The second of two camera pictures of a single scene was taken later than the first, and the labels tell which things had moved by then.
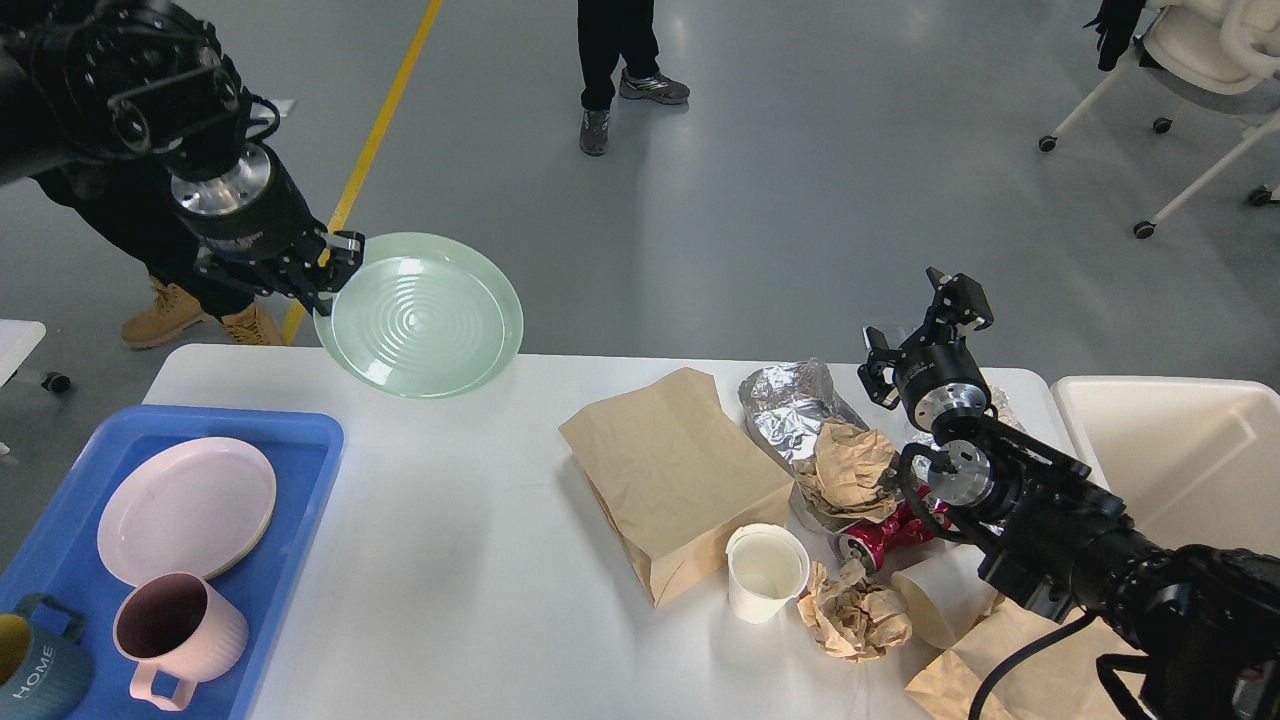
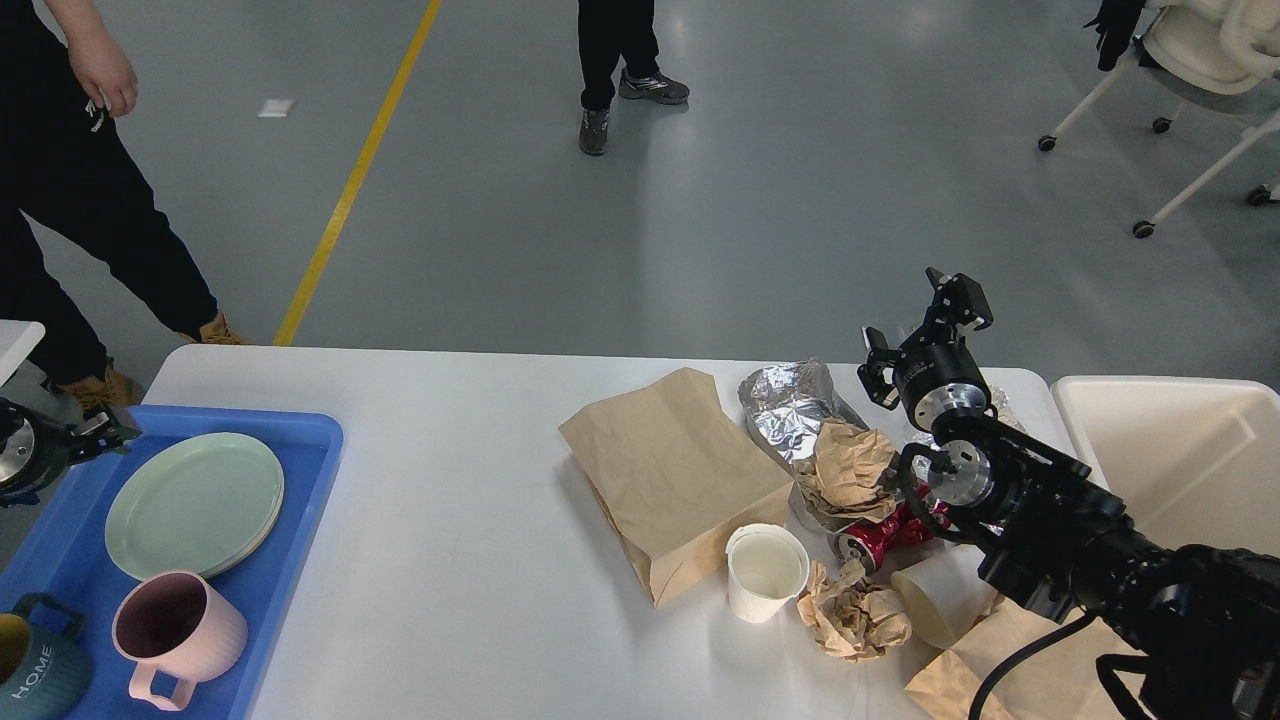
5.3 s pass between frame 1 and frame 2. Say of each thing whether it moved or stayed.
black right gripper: stayed
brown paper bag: stayed
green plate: moved
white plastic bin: stayed
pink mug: stayed
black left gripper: moved
